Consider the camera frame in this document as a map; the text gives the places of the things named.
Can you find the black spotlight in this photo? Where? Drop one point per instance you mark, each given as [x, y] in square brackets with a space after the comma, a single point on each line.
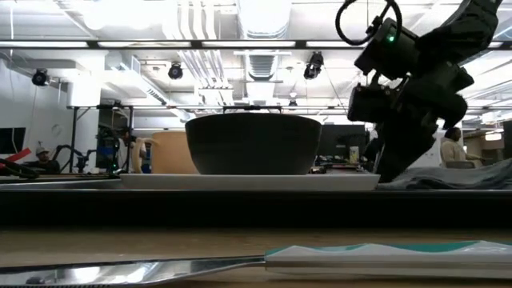
[175, 71]
[40, 77]
[314, 64]

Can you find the person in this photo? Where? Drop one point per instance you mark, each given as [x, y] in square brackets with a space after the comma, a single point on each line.
[452, 150]
[44, 162]
[123, 150]

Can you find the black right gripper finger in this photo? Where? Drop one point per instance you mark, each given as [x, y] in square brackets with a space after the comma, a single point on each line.
[404, 156]

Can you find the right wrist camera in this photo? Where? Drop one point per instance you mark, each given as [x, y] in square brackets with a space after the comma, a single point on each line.
[370, 104]

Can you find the white plate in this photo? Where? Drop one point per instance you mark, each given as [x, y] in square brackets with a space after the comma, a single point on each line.
[248, 182]

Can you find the black computer monitor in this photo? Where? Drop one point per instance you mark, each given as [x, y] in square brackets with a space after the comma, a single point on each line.
[344, 140]

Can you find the black metal stand frame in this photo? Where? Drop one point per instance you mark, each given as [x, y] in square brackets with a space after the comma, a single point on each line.
[74, 136]

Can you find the black bowl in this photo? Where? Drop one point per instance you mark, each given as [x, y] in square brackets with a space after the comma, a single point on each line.
[252, 144]

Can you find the white canister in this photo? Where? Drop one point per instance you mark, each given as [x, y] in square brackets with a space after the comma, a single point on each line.
[354, 154]

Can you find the red flat object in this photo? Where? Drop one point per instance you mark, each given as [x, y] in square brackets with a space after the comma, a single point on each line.
[16, 155]

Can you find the black wall screen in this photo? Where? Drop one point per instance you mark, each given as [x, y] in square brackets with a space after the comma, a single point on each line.
[12, 140]

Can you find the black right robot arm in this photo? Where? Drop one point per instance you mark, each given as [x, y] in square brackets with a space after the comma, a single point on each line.
[460, 28]

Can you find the grey cloth napkin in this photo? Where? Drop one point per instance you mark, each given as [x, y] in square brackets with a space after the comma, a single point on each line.
[460, 178]

